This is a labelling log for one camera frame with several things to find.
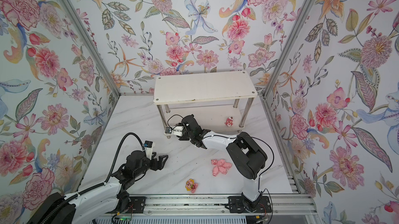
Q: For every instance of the small red bear toy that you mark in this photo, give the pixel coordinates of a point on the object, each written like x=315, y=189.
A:
x=229, y=122

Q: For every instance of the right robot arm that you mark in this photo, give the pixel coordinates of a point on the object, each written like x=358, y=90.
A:
x=247, y=156

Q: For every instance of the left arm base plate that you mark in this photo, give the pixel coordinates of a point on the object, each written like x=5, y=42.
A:
x=131, y=205

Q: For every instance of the pink pig toy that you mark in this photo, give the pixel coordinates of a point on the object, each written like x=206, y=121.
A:
x=220, y=167

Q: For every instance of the white two-tier shelf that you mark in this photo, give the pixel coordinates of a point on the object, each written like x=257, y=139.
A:
x=210, y=97

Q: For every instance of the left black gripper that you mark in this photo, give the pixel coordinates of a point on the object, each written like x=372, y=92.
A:
x=160, y=165

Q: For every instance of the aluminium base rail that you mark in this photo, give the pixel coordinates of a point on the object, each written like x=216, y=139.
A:
x=214, y=205

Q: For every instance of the yellow red flower toy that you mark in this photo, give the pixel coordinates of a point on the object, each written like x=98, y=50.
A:
x=191, y=185

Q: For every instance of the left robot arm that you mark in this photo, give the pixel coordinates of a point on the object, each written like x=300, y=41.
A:
x=106, y=197

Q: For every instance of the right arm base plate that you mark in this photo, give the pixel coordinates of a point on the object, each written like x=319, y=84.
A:
x=241, y=205

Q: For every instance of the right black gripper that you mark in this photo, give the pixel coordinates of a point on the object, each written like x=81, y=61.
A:
x=183, y=138

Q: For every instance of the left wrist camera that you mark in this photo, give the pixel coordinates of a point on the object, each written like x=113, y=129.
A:
x=148, y=148

